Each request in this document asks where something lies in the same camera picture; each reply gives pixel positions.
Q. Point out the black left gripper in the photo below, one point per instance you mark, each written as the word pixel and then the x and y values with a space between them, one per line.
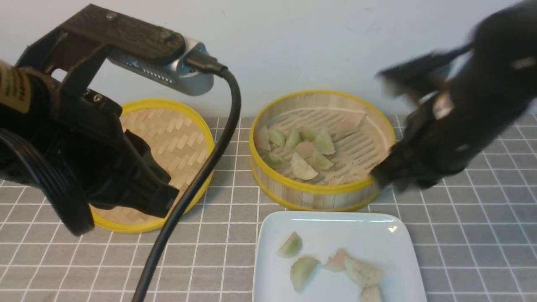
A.
pixel 75 149

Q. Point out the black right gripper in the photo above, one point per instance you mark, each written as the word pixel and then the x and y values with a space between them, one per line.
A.
pixel 465 98

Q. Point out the pale green dumpling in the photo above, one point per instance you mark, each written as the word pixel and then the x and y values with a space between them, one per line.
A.
pixel 301 272

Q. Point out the small cream dumpling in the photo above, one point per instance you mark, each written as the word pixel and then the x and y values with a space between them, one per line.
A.
pixel 371 294

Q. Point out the white square plate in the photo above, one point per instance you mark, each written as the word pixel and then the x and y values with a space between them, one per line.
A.
pixel 378 239

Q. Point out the bamboo steamer basket yellow rim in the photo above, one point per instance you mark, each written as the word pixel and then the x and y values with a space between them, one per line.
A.
pixel 314 150

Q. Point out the pale cream dumpling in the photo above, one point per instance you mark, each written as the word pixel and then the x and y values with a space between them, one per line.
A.
pixel 261 139

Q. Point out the light green dumpling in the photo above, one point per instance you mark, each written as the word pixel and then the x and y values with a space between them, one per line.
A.
pixel 277 137

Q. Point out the pink tinted dumpling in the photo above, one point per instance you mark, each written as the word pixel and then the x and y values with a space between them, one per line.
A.
pixel 305 149

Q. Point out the white dumpling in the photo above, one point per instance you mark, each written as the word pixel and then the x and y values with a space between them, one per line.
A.
pixel 301 168

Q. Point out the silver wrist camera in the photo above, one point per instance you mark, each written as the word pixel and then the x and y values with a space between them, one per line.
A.
pixel 176 75

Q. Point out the dark camera mount bracket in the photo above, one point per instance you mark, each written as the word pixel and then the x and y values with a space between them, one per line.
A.
pixel 80 45

